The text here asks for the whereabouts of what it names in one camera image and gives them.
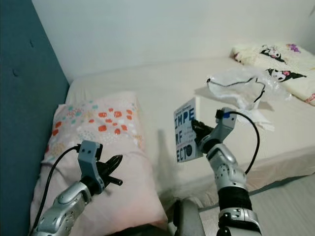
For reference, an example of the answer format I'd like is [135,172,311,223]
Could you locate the white blue lettered book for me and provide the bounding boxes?
[174,97,203,163]

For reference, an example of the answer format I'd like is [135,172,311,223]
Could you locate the pink dotted pillow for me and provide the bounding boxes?
[30,91,170,236]

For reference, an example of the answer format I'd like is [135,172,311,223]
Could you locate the clear plastic bag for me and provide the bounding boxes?
[207,69,291,111]

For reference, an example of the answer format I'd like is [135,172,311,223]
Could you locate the cream cartoon print blanket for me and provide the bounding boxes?
[230,42,315,106]

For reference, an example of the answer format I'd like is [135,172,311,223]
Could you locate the cream sheeted bed mattress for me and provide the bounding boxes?
[66,55,315,207]

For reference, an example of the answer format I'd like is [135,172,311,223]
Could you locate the grey right robot leg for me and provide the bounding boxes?
[172,198,207,236]

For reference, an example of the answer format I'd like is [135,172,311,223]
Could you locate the teal upholstered headboard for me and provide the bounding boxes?
[0,0,69,236]

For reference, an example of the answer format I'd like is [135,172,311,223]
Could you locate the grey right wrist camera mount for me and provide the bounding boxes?
[214,107,238,143]

